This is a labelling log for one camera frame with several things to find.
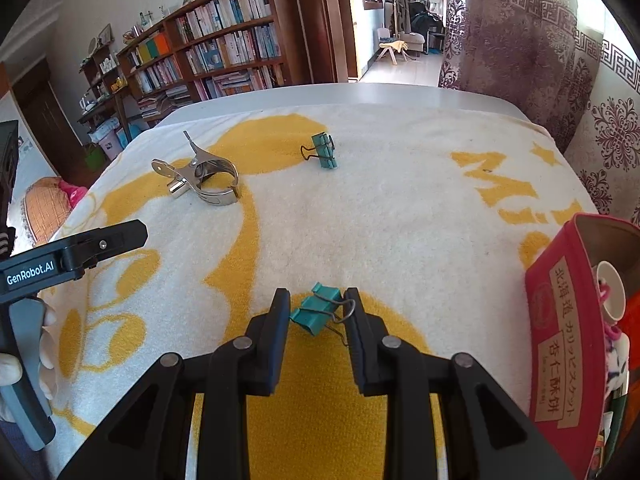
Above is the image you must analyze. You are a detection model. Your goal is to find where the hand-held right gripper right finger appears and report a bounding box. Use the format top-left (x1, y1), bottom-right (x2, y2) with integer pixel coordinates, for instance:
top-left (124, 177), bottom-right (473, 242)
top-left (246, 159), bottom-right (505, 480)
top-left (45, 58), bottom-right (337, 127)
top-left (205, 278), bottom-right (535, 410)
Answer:
top-left (342, 287), bottom-right (576, 480)

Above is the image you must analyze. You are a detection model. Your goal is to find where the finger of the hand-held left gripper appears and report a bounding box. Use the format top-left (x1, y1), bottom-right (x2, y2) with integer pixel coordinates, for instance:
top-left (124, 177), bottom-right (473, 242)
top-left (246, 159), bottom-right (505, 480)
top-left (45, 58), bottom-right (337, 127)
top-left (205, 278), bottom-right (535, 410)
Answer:
top-left (0, 120), bottom-right (20, 211)
top-left (60, 219), bottom-right (149, 281)

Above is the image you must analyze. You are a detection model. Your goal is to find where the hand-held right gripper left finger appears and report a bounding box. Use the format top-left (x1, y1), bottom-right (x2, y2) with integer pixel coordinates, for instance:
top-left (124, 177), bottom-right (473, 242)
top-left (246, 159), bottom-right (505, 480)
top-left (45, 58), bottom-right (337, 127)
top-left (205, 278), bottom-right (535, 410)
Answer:
top-left (57, 287), bottom-right (292, 480)

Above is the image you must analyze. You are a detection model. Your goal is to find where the green binder clip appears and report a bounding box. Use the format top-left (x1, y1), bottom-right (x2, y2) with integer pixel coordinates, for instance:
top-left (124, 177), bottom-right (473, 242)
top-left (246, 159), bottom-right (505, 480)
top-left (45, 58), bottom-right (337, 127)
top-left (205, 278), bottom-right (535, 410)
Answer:
top-left (300, 132), bottom-right (338, 171)
top-left (289, 282), bottom-right (357, 348)

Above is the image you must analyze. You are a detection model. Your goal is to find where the red cardboard box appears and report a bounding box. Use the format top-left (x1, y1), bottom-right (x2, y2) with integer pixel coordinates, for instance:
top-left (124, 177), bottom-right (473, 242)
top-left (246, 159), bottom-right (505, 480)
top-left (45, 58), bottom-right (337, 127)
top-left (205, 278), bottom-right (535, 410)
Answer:
top-left (524, 212), bottom-right (640, 480)

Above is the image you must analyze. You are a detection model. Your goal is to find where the white plastic cup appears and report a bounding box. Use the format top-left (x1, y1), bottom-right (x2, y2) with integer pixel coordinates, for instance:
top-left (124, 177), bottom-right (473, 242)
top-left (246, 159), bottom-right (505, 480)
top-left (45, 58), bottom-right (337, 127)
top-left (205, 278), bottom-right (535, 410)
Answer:
top-left (591, 260), bottom-right (627, 325)

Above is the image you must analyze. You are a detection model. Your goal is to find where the person's left hand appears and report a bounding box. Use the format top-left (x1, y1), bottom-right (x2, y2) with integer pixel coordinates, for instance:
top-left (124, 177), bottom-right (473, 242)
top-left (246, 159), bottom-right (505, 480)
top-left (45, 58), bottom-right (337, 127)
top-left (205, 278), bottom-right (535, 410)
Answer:
top-left (0, 305), bottom-right (57, 423)

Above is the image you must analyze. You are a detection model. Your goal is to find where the dark wooden door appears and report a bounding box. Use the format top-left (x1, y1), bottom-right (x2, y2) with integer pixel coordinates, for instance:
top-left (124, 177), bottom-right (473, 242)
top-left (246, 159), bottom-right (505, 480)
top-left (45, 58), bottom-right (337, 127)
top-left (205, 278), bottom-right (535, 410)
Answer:
top-left (10, 72), bottom-right (83, 176)

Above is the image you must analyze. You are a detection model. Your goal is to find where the orange checked pillow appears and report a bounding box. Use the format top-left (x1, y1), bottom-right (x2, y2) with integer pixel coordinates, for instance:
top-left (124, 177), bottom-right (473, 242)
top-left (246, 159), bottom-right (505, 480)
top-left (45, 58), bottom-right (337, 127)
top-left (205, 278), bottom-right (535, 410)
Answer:
top-left (22, 176), bottom-right (73, 246)

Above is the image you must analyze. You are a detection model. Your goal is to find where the pink bedding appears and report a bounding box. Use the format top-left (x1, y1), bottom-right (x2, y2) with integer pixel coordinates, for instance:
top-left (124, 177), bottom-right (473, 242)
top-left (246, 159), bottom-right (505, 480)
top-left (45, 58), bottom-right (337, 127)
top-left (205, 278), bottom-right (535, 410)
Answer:
top-left (57, 180), bottom-right (91, 208)

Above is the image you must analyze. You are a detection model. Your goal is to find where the green bag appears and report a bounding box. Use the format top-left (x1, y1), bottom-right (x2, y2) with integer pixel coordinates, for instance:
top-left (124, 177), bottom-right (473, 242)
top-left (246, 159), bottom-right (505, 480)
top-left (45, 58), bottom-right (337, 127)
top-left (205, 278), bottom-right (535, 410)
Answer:
top-left (84, 142), bottom-right (106, 171)

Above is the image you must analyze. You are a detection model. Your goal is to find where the pink bin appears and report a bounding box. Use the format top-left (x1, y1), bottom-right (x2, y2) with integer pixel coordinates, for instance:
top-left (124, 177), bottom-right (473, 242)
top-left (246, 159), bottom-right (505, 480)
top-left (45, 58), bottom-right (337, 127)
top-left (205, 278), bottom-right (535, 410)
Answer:
top-left (97, 132), bottom-right (121, 161)

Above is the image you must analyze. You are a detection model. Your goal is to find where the silver metal clamp clip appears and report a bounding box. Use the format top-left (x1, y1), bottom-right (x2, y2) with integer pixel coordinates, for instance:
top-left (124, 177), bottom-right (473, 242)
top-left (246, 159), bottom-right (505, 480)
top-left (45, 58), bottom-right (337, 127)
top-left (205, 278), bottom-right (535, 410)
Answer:
top-left (151, 130), bottom-right (241, 207)

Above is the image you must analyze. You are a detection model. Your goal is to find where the small wooden shelf unit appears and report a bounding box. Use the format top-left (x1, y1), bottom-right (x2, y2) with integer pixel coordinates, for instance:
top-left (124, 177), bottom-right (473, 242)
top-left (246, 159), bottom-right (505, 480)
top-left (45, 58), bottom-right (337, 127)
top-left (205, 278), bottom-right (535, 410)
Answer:
top-left (77, 42), bottom-right (133, 143)

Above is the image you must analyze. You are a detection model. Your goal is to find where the yellow white printed blanket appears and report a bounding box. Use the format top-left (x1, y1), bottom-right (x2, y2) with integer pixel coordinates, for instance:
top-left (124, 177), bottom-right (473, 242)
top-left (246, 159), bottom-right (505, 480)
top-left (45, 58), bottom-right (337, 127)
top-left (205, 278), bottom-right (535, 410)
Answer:
top-left (47, 105), bottom-right (601, 480)

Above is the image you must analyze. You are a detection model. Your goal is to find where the large wooden bookshelf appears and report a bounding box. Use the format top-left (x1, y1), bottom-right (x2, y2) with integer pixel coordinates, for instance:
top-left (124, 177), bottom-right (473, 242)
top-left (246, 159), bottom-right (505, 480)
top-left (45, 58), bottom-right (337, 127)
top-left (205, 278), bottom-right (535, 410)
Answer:
top-left (117, 0), bottom-right (311, 126)

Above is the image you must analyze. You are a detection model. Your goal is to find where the wooden stool with yellow cloth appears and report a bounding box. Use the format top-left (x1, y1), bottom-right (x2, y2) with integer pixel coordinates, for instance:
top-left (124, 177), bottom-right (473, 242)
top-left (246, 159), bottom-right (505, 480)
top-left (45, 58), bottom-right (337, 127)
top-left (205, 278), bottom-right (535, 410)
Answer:
top-left (377, 40), bottom-right (408, 63)

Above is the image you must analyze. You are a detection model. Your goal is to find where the brown wooden door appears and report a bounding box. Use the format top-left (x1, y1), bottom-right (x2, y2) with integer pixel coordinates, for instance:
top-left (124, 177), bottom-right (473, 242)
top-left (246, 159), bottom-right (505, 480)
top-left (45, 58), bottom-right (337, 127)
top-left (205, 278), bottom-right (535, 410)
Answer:
top-left (295, 0), bottom-right (371, 83)

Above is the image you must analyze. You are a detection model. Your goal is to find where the grey armchair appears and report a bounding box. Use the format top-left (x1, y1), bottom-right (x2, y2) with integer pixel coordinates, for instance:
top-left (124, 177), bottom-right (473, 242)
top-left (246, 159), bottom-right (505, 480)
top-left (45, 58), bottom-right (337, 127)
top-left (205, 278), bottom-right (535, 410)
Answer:
top-left (395, 30), bottom-right (426, 56)

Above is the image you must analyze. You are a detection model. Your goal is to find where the black bag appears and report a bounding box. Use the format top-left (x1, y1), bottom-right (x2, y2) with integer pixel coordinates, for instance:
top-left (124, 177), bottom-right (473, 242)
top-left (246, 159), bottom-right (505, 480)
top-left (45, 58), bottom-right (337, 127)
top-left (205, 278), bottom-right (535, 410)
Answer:
top-left (407, 2), bottom-right (446, 53)

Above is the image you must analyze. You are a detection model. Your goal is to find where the patterned brown curtain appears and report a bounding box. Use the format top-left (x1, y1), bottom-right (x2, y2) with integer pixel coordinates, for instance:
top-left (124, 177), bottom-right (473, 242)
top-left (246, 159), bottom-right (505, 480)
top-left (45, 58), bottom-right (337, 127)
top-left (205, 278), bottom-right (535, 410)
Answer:
top-left (437, 0), bottom-right (640, 226)

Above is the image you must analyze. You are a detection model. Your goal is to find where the wooden coat rack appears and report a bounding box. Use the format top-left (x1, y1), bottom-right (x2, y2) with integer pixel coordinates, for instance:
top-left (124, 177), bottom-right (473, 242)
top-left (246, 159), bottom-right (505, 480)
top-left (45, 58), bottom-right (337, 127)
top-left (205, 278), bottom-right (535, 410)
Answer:
top-left (387, 0), bottom-right (411, 43)

